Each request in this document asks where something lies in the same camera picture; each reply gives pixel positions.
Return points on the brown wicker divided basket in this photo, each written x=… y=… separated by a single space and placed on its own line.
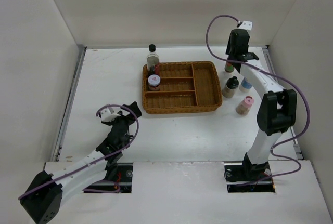
x=186 y=87

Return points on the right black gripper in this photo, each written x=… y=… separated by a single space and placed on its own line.
x=229 y=46

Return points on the red green sauce bottle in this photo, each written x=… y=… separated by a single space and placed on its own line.
x=229 y=68

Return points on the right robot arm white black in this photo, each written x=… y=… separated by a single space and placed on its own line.
x=277 y=111

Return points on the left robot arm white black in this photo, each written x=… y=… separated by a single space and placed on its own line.
x=49 y=191

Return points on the black cap pepper shaker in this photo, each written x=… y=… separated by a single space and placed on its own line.
x=230 y=87

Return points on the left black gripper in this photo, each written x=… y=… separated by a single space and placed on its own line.
x=121 y=117

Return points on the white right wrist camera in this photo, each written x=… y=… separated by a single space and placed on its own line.
x=245 y=25

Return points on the pink cap spice shaker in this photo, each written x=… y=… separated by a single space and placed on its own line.
x=244 y=107

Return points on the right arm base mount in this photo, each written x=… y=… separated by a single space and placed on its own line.
x=246 y=177

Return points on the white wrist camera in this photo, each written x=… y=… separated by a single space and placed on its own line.
x=245 y=25
x=107 y=114

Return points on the dark soy sauce bottle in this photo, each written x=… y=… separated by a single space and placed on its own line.
x=153 y=62

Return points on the white blue cylindrical shaker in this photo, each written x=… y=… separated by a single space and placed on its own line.
x=245 y=86

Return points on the small jar white lid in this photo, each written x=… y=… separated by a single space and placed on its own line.
x=154 y=82

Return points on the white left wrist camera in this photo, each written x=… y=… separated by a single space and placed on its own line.
x=107 y=114

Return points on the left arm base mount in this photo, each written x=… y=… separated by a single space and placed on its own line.
x=117 y=180

